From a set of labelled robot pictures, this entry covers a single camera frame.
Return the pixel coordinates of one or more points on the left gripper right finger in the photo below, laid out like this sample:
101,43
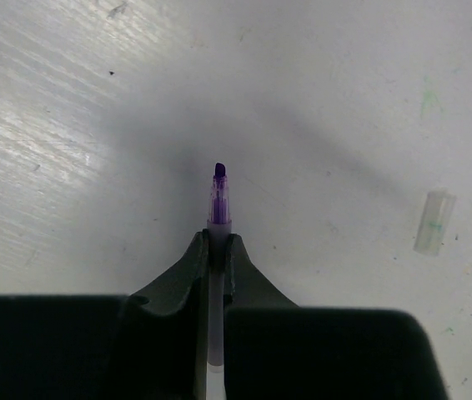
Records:
244,286

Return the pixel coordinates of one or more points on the purple highlighter pen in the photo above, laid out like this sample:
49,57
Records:
219,225

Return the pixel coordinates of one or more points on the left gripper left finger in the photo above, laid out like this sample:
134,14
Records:
174,314

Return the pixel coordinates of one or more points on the clear pen cap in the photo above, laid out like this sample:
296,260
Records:
438,207

